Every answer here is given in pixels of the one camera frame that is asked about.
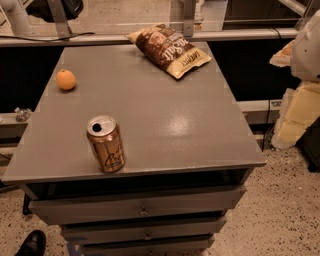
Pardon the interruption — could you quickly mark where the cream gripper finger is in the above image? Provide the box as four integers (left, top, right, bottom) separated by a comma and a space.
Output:
269, 40, 295, 67
271, 81, 320, 149

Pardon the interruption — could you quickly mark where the brown chip bag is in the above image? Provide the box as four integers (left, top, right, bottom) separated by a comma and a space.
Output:
127, 24, 211, 79

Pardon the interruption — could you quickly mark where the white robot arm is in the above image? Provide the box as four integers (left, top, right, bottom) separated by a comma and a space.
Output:
269, 10, 320, 149

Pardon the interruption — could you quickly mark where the orange soda can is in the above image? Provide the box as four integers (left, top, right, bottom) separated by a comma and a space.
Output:
87, 115, 125, 173

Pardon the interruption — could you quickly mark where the grey drawer cabinet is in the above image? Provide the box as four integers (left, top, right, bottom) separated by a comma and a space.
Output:
3, 45, 264, 256

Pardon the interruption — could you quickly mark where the top drawer knob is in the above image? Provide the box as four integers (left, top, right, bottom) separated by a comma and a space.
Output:
139, 207, 149, 216

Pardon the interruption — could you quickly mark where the drawer knob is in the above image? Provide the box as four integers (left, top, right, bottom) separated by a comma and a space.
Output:
144, 233, 152, 241
139, 207, 149, 216

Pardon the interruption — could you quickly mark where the middle drawer knob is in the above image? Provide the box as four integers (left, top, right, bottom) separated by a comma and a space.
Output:
144, 233, 152, 241

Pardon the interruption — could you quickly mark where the orange fruit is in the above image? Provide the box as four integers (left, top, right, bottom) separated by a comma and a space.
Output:
56, 69, 77, 90

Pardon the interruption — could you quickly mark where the crumpled clear plastic object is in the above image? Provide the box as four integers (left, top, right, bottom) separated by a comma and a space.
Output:
14, 107, 32, 122

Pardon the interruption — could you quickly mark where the black shoe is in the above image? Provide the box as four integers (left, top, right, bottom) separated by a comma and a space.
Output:
15, 230, 46, 256

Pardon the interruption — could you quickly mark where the black cable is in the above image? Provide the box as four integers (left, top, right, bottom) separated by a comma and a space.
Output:
0, 31, 96, 43

